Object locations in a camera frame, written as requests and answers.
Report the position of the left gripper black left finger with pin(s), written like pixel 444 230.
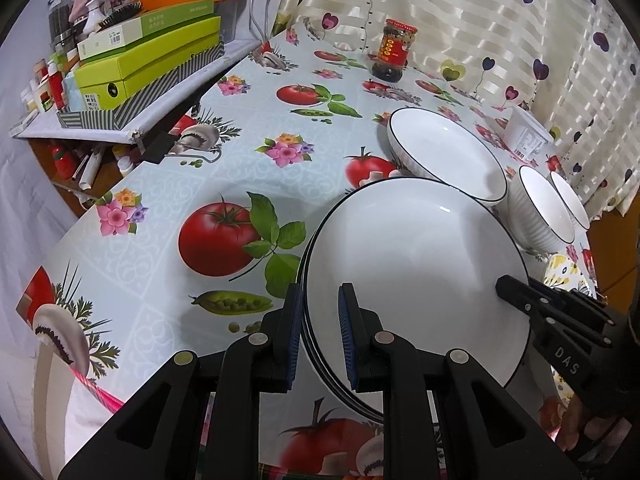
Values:
pixel 198 416

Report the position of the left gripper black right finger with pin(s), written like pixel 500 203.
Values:
pixel 444 417

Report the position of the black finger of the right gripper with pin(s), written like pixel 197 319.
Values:
pixel 531 297

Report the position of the yellow floral small plate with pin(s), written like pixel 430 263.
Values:
pixel 563 273

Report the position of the white ribbed bowl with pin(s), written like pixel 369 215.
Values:
pixel 571 201
pixel 537 216

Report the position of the white deep plate black rim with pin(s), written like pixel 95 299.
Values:
pixel 430 145

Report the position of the right human hand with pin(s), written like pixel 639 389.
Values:
pixel 576 423

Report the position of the white plastic tub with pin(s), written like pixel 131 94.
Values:
pixel 524 136

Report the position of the vegetable print tablecloth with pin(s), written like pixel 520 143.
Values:
pixel 194 251

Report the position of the cream heart-pattern curtain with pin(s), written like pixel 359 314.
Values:
pixel 573 63

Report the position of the red-lidded sauce jar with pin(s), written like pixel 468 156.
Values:
pixel 392 57

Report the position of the striped black white box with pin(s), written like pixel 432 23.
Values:
pixel 131 107

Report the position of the lime green flat box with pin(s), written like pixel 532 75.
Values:
pixel 106 83

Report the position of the red bottle on shelf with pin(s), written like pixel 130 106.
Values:
pixel 56 85

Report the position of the olive green white box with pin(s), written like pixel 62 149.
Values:
pixel 143 27

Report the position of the black hair brush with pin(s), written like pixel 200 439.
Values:
pixel 123 13

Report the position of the white spray bottle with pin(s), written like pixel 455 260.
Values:
pixel 94 18

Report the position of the dark glass jar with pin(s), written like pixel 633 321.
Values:
pixel 61 29

